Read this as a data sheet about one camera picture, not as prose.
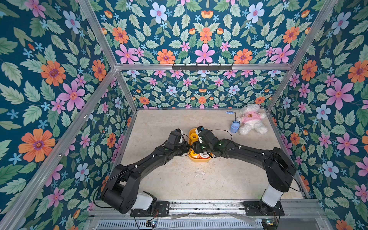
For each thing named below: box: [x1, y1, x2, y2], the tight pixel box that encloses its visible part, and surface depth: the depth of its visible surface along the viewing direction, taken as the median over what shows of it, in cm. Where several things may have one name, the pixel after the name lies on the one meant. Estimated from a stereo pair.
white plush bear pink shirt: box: [236, 103, 268, 136], surface depth 105 cm
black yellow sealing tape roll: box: [190, 151, 200, 159], surface depth 91 cm
